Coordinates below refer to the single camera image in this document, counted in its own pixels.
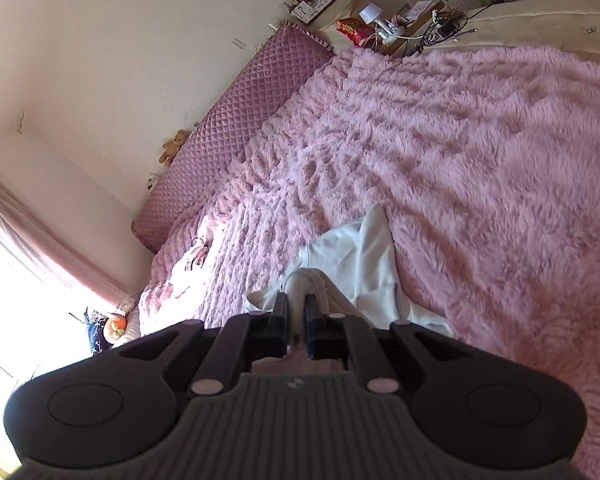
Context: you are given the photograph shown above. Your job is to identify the white printed sweatshirt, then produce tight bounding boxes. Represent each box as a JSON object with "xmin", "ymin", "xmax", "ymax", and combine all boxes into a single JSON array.
[{"xmin": 245, "ymin": 205, "xmax": 455, "ymax": 337}]

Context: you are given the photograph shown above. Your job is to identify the small pink doll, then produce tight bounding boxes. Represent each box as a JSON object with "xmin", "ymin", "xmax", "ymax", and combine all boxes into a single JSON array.
[{"xmin": 186, "ymin": 237, "xmax": 212, "ymax": 269}]

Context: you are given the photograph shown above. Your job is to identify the orange plush toy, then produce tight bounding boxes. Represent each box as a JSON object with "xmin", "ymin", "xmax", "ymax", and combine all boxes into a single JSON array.
[{"xmin": 102, "ymin": 315, "xmax": 128, "ymax": 344}]

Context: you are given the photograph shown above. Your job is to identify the brown teddy bear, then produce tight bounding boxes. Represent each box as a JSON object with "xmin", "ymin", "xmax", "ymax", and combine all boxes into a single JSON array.
[{"xmin": 159, "ymin": 129, "xmax": 190, "ymax": 167}]

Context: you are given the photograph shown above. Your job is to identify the pink curtain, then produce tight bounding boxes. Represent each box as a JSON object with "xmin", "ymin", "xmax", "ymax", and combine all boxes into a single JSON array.
[{"xmin": 0, "ymin": 181, "xmax": 128, "ymax": 308}]

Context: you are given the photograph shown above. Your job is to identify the pink fluffy blanket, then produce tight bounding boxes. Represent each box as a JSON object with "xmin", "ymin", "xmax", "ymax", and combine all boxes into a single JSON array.
[{"xmin": 138, "ymin": 48, "xmax": 600, "ymax": 479}]

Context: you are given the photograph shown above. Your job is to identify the purple quilted headboard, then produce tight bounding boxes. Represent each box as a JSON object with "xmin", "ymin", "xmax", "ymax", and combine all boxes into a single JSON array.
[{"xmin": 131, "ymin": 22, "xmax": 334, "ymax": 252}]

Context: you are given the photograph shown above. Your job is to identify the red snack bag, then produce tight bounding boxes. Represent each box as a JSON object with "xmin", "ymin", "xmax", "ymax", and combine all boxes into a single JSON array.
[{"xmin": 337, "ymin": 16, "xmax": 375, "ymax": 47}]

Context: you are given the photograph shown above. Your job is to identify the wooden bedside table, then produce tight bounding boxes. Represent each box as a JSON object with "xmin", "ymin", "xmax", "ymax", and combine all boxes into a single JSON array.
[{"xmin": 370, "ymin": 1, "xmax": 468, "ymax": 58}]

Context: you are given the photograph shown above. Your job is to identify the white table lamp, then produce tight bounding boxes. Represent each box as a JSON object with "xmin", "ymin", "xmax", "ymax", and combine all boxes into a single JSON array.
[{"xmin": 358, "ymin": 3, "xmax": 398, "ymax": 46}]

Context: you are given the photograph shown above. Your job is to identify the desk calendar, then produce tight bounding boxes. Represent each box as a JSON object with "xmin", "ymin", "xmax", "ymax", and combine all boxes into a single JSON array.
[{"xmin": 291, "ymin": 1, "xmax": 316, "ymax": 25}]

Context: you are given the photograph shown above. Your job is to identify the beige bedside shelf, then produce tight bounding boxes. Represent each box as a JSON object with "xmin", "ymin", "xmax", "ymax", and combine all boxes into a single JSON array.
[{"xmin": 282, "ymin": 0, "xmax": 355, "ymax": 32}]

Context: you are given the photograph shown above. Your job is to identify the black cable bundle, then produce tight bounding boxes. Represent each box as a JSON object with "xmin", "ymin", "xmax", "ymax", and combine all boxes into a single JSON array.
[{"xmin": 419, "ymin": 8, "xmax": 470, "ymax": 44}]

